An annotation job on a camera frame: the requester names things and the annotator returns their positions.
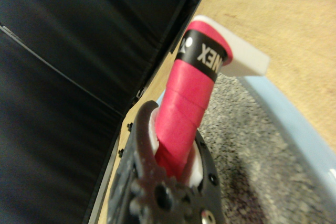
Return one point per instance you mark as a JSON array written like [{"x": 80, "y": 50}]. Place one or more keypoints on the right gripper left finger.
[{"x": 147, "y": 140}]

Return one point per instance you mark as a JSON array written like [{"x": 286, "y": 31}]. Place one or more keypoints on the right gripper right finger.
[{"x": 207, "y": 171}]

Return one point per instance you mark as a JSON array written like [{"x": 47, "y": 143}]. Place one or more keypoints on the blue litter tray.
[{"x": 262, "y": 142}]

